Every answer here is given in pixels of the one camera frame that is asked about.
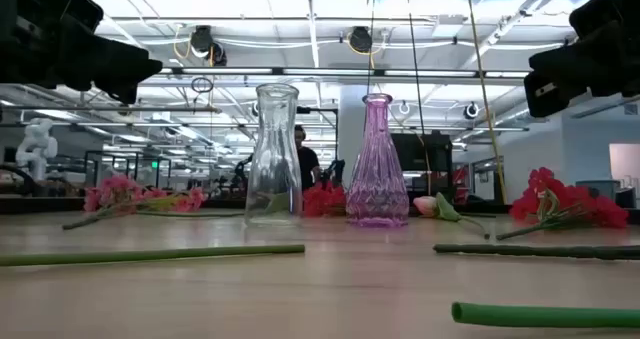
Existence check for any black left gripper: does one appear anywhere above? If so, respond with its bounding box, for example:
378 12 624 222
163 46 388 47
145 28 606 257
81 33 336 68
0 8 164 105

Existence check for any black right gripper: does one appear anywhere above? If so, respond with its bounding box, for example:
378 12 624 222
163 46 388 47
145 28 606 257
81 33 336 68
523 13 640 119

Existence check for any pink flower bunch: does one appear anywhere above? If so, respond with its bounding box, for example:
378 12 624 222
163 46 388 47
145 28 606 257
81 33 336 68
62 174 207 231

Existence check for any red flower bunch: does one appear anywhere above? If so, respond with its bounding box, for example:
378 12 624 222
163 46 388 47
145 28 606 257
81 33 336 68
495 166 630 242
301 181 348 219

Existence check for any white flower bunch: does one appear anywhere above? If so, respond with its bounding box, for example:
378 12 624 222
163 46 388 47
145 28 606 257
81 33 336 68
432 242 640 261

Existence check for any clear glass vase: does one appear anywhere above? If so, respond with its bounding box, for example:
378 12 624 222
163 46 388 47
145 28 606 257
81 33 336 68
243 82 305 229

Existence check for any pink tulip with stem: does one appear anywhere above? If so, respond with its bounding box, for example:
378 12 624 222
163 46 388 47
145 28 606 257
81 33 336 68
412 192 492 241
0 243 307 268

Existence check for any purple glass vase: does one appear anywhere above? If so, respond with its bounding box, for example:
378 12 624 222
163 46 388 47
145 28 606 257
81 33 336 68
344 92 411 229

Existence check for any red storage rack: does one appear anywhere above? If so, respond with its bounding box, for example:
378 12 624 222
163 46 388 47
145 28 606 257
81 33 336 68
452 166 472 205

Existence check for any black computer case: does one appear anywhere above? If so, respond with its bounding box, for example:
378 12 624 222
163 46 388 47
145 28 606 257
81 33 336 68
389 131 454 203

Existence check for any person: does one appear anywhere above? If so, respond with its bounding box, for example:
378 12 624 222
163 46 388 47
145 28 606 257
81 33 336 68
293 123 322 193

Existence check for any long ceiling light bar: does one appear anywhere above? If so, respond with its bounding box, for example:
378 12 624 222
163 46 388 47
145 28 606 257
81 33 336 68
157 66 531 79

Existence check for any yellow power cord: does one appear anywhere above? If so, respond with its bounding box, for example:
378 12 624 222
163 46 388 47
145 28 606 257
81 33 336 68
464 0 509 205

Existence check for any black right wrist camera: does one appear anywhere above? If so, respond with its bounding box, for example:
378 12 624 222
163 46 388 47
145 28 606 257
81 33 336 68
569 0 640 36

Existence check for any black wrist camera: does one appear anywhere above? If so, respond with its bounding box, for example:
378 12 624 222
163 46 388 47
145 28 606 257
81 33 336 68
569 0 640 36
19 0 105 33

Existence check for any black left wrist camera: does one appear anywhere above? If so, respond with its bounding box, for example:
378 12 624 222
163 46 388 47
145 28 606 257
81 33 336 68
19 0 105 33

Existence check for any black metal workcell frame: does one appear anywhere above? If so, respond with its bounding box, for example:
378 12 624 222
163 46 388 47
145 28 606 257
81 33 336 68
83 150 172 189

